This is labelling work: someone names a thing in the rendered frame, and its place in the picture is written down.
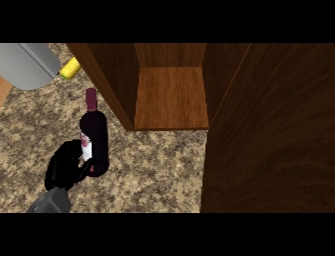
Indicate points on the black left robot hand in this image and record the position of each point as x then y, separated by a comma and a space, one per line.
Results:
63, 167

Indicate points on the dark red wine bottle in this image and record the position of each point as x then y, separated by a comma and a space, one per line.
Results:
97, 140

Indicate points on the yellow corn cob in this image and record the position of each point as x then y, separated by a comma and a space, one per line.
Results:
71, 68

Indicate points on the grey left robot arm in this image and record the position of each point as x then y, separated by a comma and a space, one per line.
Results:
51, 202

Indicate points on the brown wooden cabinet door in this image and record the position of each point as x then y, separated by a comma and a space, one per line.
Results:
283, 133

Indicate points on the grey appliance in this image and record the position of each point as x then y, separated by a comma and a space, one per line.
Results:
20, 65

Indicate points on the brown wooden cabinet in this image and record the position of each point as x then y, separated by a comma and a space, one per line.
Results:
171, 96

